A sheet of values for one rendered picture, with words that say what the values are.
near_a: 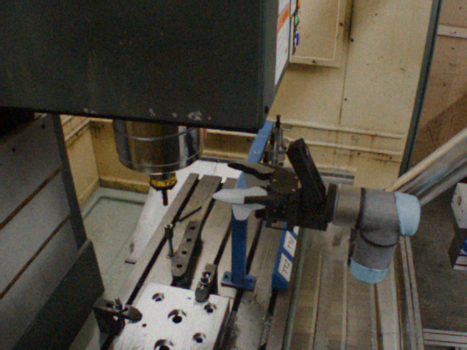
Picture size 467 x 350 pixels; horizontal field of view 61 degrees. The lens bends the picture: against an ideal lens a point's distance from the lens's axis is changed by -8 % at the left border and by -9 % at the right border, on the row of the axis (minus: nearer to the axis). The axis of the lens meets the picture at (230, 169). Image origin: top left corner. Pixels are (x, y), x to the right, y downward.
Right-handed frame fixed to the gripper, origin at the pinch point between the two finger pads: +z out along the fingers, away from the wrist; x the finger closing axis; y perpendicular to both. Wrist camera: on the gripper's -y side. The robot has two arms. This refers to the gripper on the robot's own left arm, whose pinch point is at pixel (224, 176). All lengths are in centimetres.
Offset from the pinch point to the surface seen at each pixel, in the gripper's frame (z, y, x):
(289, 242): -12, 49, 42
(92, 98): 17.5, -18.2, -12.5
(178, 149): 6.5, -7.6, -5.6
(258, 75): -6.9, -24.1, -12.1
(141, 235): 50, 77, 62
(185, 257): 17, 48, 25
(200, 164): 34, 61, 98
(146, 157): 11.4, -6.5, -8.0
